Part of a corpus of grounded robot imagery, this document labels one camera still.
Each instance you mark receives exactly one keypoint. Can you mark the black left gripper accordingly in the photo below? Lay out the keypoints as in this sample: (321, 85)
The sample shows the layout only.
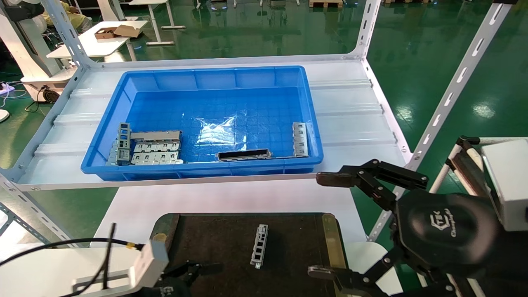
(169, 288)

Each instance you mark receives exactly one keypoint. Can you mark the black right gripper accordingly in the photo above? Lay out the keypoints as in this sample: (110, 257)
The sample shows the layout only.
(445, 233)

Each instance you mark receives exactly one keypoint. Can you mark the perforated grey metal part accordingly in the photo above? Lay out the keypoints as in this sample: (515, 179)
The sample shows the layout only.
(259, 245)

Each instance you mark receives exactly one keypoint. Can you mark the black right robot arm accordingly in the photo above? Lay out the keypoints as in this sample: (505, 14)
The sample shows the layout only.
(515, 268)

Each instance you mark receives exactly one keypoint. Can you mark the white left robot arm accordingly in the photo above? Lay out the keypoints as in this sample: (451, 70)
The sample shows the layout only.
(41, 272)

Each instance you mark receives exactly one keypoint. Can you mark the slotted flat metal part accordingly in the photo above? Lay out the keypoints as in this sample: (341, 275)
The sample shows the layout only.
(156, 158)
(156, 147)

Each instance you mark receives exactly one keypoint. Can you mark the dark hollow metal part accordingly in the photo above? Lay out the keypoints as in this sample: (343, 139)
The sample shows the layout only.
(243, 155)

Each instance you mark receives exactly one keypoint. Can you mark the long grey metal bar part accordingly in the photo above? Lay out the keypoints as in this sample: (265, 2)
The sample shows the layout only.
(159, 136)

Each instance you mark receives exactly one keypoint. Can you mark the upright perforated metal part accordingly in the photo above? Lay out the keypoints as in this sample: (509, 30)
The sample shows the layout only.
(123, 140)

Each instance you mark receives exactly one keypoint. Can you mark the black work mat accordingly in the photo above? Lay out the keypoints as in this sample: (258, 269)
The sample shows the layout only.
(214, 243)

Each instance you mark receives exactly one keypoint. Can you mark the white metal shelf rack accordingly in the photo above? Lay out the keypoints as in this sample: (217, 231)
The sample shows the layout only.
(350, 119)

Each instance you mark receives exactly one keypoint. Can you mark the slotted silver metal strip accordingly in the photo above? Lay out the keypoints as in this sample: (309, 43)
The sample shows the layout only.
(300, 140)

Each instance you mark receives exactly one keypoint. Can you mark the large blue plastic bin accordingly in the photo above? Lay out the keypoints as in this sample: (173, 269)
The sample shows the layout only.
(231, 99)

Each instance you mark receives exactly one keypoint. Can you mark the wooden pallet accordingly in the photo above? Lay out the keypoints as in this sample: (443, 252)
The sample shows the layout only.
(326, 3)

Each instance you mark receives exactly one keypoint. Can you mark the white table with cardboard box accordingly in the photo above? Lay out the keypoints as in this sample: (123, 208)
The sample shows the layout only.
(95, 47)

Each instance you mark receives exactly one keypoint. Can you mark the open cardboard box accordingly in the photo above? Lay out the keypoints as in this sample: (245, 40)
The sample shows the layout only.
(115, 31)

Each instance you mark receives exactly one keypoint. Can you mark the white desk with metal legs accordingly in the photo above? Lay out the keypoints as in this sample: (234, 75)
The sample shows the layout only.
(159, 20)

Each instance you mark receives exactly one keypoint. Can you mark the white power strip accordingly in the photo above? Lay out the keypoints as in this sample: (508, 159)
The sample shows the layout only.
(7, 87)

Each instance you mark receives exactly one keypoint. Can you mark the white humanoid robot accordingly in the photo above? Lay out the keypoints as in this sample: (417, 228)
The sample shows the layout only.
(24, 49)

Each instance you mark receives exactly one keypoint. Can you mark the seated person in yellow gown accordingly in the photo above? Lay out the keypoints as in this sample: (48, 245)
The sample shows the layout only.
(68, 16)

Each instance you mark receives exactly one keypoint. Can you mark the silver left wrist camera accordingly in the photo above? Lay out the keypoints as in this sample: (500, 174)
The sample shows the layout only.
(152, 258)

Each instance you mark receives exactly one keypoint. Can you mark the white tube frame black joints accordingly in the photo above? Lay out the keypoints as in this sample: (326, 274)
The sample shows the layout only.
(442, 172)

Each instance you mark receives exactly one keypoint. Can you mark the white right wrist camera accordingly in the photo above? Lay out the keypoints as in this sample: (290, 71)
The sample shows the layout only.
(507, 181)

